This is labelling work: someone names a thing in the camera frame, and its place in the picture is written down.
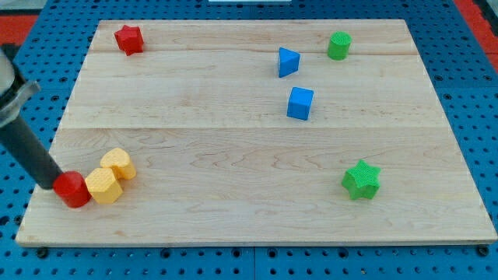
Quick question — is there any green cylinder block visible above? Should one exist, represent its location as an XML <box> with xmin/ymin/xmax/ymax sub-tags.
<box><xmin>327</xmin><ymin>31</ymin><xmax>352</xmax><ymax>61</ymax></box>

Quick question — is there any yellow heart block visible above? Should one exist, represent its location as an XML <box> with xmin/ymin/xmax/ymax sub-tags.
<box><xmin>100</xmin><ymin>148</ymin><xmax>137</xmax><ymax>180</ymax></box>

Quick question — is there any black pusher rod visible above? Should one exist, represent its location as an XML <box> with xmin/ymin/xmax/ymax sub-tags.
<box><xmin>1</xmin><ymin>115</ymin><xmax>62</xmax><ymax>190</ymax></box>

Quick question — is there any red cylinder block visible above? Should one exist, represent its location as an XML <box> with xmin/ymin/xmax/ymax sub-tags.
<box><xmin>53</xmin><ymin>171</ymin><xmax>91</xmax><ymax>208</ymax></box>

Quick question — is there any red star block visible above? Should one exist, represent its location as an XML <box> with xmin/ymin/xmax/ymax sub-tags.
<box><xmin>114</xmin><ymin>25</ymin><xmax>144</xmax><ymax>56</ymax></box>

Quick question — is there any wooden board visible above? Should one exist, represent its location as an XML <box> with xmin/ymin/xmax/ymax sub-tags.
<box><xmin>16</xmin><ymin>19</ymin><xmax>497</xmax><ymax>247</ymax></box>

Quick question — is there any robot arm end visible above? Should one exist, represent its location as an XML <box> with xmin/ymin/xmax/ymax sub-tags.
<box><xmin>1</xmin><ymin>51</ymin><xmax>40</xmax><ymax>127</ymax></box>

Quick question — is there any blue triangle block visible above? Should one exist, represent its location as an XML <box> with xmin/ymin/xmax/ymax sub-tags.
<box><xmin>279</xmin><ymin>47</ymin><xmax>300</xmax><ymax>78</ymax></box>

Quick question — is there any blue cube block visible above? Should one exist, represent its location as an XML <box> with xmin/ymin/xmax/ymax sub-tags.
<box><xmin>286</xmin><ymin>87</ymin><xmax>314</xmax><ymax>121</ymax></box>

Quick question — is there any green star block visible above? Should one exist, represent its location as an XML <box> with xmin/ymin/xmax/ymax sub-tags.
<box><xmin>342</xmin><ymin>159</ymin><xmax>381</xmax><ymax>200</ymax></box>

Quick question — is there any yellow hexagon block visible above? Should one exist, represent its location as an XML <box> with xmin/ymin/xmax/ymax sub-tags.
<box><xmin>85</xmin><ymin>168</ymin><xmax>123</xmax><ymax>204</ymax></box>

